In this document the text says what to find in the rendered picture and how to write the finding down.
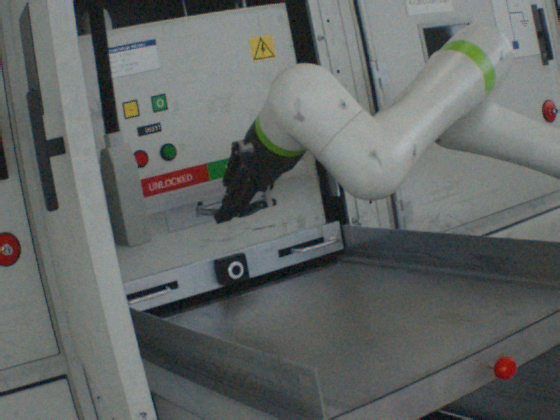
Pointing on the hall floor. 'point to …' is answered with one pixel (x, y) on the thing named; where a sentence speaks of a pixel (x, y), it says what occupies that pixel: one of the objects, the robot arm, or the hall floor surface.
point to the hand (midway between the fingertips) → (228, 209)
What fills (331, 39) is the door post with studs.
